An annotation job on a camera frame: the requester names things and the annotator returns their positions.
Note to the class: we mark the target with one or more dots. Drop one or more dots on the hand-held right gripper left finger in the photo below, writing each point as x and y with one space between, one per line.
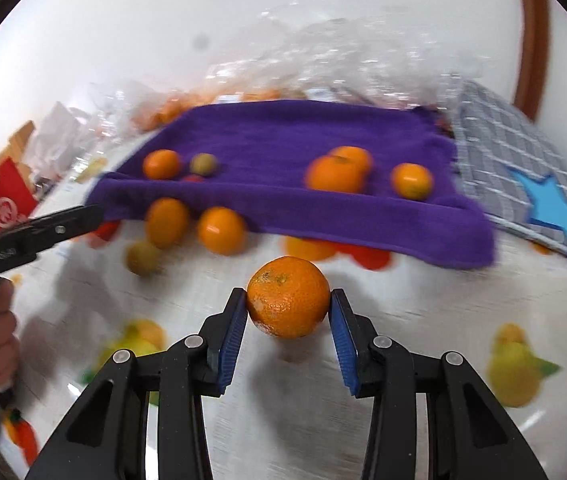
231 340

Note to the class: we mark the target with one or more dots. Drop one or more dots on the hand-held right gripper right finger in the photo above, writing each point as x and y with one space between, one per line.
343 345

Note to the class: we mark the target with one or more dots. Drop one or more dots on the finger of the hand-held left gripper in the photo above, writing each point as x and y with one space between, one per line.
68 225

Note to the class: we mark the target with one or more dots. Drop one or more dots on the round orange mandarin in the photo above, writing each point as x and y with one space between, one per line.
288 296
412 181
336 175
222 230
361 155
162 164

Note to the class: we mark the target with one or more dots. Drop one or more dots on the small yellow-green fruit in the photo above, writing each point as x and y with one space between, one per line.
203 164
142 257

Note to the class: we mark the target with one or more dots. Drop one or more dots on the oval orange mandarin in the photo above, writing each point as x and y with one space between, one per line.
167 221

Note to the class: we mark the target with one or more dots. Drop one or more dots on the small red apple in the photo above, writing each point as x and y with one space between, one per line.
193 179

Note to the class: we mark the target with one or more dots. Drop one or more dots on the purple towel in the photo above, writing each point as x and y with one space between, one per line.
288 130

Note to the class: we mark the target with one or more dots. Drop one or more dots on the red paper bag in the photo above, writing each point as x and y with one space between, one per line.
5 205

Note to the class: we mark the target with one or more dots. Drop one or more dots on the fruit print tablecloth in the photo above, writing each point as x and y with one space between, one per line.
413 335

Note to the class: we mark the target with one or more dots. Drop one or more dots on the white plastic bag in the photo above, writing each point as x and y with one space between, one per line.
58 130

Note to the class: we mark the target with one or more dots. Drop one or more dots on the clear plastic bag of oranges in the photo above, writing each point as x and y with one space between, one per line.
263 75

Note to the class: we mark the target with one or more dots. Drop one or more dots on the grey plaid cloth blue star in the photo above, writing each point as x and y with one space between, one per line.
513 140

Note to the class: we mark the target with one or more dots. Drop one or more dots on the clear plastic bag dark fruit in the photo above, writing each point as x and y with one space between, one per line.
393 70

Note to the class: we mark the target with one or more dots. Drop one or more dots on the brown wooden door frame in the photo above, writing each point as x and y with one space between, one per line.
533 45

